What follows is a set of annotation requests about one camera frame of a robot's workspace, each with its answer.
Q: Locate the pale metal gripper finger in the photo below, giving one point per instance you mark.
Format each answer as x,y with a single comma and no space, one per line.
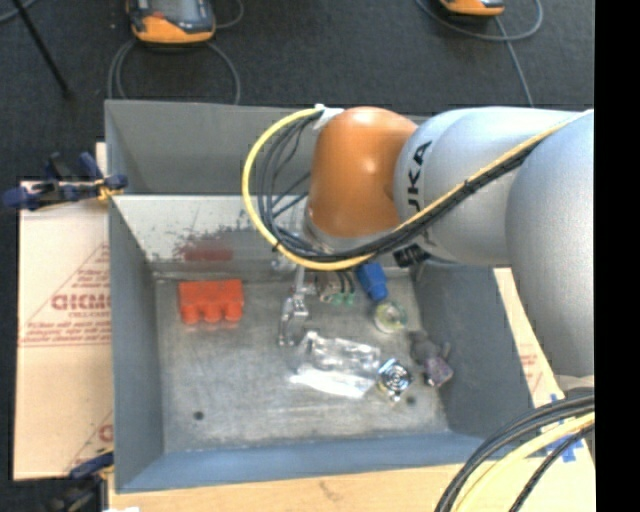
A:
302,310
286,325

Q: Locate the blue plastic cylinder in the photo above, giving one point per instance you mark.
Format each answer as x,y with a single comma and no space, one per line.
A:
371,280

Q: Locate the clear plastic bottle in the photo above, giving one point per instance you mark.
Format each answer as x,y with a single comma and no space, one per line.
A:
340,362

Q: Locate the orange-red toy brick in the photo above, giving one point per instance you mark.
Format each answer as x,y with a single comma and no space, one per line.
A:
211,300

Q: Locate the grey metal bin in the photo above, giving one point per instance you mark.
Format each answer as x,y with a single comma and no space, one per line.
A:
225,390

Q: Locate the shiny round metal thing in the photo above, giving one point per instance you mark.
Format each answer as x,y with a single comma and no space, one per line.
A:
395,379

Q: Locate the grey and purple toy animal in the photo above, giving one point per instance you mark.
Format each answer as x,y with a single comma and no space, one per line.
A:
434,362

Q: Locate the brown cardboard board, red print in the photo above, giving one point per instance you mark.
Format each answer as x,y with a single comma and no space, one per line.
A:
60,350

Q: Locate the black cylinder on white bracket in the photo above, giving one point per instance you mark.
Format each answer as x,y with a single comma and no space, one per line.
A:
411,256

